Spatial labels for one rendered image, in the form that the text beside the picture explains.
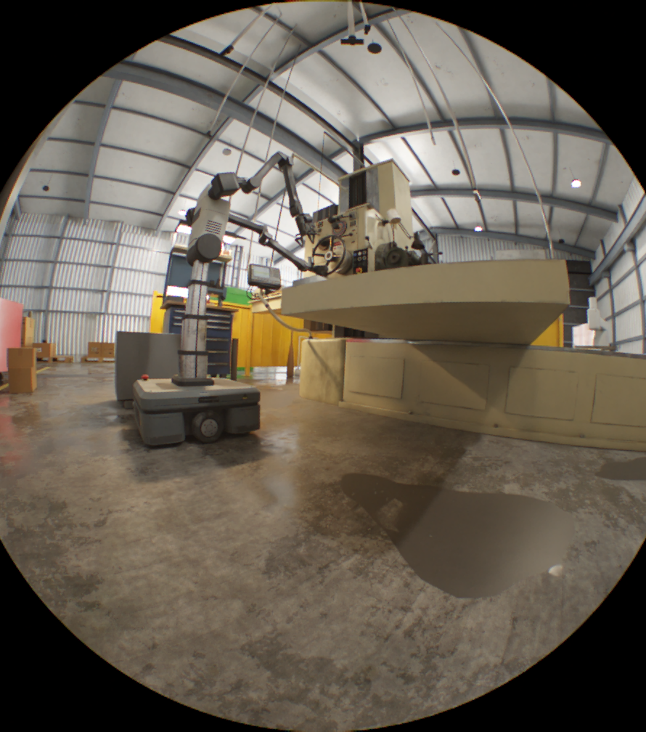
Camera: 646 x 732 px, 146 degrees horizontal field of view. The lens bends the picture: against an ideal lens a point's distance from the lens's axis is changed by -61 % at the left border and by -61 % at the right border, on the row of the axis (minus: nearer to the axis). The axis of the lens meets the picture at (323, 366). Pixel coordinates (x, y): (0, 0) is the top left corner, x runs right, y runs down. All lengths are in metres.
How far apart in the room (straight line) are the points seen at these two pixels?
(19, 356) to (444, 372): 3.72
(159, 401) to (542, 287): 1.34
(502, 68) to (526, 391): 8.09
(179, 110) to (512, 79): 9.90
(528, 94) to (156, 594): 9.68
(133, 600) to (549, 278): 1.07
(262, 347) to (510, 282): 4.45
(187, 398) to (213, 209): 1.01
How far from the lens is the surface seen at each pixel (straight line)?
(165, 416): 1.18
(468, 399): 1.82
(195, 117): 10.70
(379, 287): 0.74
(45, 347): 7.87
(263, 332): 4.79
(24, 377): 3.02
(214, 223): 1.52
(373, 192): 3.48
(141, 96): 10.69
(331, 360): 2.32
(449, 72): 8.79
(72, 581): 0.67
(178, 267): 3.54
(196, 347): 1.40
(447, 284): 0.67
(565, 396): 1.85
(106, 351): 7.64
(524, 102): 9.38
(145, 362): 2.02
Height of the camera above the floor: 0.45
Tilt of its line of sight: 3 degrees down
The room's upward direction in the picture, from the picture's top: 3 degrees clockwise
